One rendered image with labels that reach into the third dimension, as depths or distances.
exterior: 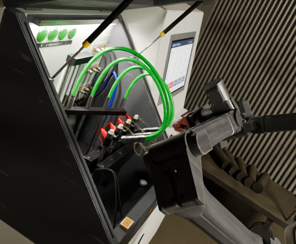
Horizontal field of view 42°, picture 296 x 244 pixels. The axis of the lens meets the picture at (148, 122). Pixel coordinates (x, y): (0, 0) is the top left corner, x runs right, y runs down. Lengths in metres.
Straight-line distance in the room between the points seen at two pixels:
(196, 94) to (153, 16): 2.89
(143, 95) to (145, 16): 0.34
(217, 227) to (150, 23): 1.15
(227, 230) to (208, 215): 0.07
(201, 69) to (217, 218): 3.86
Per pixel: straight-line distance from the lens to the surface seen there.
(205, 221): 0.71
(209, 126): 0.85
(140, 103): 1.75
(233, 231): 0.78
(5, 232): 1.44
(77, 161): 1.16
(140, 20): 1.75
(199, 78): 4.53
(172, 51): 1.91
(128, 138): 1.44
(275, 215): 3.38
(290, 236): 1.03
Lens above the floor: 1.75
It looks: 22 degrees down
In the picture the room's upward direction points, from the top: 25 degrees clockwise
